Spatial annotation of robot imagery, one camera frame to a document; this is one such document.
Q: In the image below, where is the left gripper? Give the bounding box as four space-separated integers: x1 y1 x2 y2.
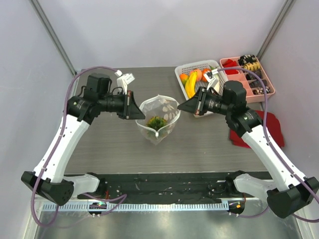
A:
99 90 146 119

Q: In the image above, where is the orange toy pineapple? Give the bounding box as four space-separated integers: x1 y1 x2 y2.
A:
146 116 167 136

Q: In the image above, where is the clear spotted zip bag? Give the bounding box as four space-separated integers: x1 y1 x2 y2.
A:
136 95 180 145

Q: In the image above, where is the white radish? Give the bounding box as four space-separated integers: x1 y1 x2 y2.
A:
207 73 220 95

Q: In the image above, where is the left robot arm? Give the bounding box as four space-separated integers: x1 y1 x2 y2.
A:
21 73 145 206

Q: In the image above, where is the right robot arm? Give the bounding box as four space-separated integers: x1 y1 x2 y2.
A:
178 81 319 219

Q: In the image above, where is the yellow banana bunch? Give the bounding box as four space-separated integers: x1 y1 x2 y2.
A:
185 72 197 99

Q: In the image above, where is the small orange fruit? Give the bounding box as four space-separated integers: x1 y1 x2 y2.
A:
179 74 189 85

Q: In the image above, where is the peach fruit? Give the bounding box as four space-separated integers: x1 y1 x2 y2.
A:
189 68 202 82

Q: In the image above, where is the orange tangerine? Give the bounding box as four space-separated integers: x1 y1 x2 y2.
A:
201 68 212 83

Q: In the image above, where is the white plastic fruit basket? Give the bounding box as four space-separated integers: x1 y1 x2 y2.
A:
174 59 240 119

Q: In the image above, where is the pink divided tray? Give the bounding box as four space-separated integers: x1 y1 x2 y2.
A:
219 55 276 104

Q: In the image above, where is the red folded cloth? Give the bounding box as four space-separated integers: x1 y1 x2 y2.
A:
229 113 285 148

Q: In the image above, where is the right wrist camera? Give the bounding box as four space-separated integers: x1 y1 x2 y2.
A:
203 71 219 89

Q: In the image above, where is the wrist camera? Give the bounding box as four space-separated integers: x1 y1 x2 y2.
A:
115 70 135 94
203 71 219 89

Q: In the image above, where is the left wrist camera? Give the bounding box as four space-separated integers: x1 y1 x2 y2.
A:
115 70 135 94

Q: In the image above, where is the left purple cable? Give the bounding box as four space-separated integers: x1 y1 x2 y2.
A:
31 66 128 227

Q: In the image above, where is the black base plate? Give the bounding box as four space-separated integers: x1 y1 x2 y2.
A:
47 171 286 205

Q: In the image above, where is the white slotted cable duct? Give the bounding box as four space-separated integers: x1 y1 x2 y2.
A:
41 202 229 212

